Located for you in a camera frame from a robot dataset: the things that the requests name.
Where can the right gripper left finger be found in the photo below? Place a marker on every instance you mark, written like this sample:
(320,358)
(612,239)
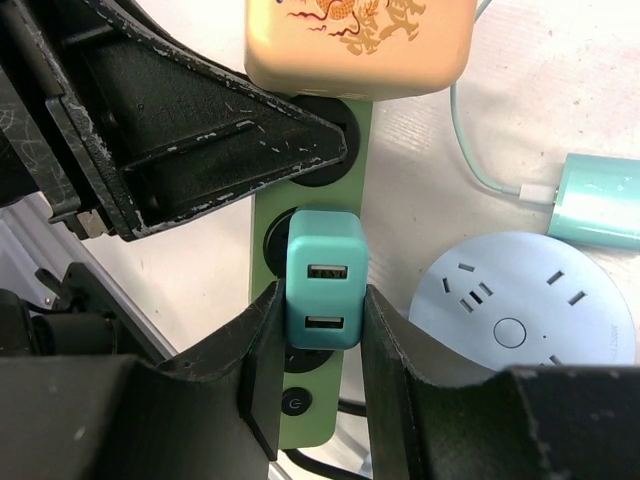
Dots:
(211,412)

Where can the aluminium front rail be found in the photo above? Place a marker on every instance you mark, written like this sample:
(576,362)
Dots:
(48,266)

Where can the blue round socket base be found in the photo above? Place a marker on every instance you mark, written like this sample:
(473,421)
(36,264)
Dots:
(520,298)

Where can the green power strip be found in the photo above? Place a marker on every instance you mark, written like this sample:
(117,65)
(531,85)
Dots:
(311,384)

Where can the teal plug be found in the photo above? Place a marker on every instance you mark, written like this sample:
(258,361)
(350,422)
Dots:
(326,279)
(597,202)

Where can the orange cube adapter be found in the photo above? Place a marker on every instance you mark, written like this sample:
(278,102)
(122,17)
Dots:
(373,50)

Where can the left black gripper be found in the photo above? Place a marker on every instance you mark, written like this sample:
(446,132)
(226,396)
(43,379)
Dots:
(108,114)

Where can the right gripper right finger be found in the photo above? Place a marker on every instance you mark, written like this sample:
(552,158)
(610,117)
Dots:
(522,423)

